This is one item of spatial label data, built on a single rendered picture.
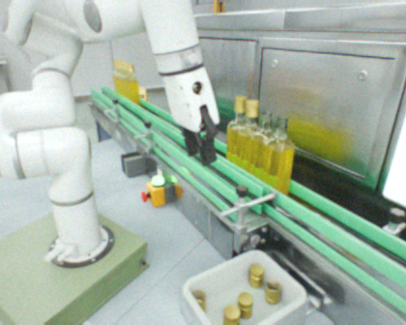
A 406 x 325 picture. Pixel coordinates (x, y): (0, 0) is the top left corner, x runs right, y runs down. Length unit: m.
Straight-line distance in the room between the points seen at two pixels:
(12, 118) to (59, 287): 0.37
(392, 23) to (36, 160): 0.75
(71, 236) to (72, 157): 0.20
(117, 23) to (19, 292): 0.58
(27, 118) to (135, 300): 0.48
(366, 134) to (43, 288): 0.80
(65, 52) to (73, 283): 0.54
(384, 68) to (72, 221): 0.75
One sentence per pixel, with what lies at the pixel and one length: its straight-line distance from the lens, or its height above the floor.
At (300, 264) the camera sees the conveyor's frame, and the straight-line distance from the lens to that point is 0.77.
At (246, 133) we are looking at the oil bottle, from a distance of 0.83.
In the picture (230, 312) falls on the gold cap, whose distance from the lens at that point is 0.68.
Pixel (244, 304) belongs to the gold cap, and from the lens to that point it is 0.69.
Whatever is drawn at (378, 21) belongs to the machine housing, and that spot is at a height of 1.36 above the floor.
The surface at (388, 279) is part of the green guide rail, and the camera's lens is 0.66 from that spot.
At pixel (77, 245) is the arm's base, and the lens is 0.78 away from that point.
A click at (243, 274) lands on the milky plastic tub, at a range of 0.78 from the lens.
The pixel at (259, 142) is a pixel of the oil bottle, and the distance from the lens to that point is 0.79.
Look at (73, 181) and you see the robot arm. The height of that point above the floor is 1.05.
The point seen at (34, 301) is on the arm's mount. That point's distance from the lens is 0.76.
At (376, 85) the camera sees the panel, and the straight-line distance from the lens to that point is 0.76.
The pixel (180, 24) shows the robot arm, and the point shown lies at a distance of 0.46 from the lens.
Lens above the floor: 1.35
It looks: 24 degrees down
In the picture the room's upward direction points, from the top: straight up
